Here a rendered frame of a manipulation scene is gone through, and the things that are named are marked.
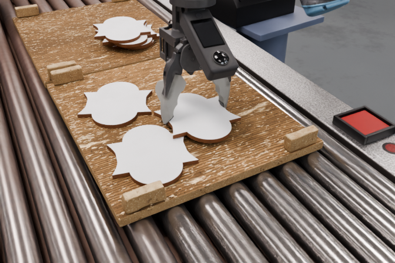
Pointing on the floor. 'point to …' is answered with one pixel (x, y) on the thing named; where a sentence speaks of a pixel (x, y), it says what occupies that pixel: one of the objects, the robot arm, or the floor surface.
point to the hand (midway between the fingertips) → (197, 115)
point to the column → (277, 31)
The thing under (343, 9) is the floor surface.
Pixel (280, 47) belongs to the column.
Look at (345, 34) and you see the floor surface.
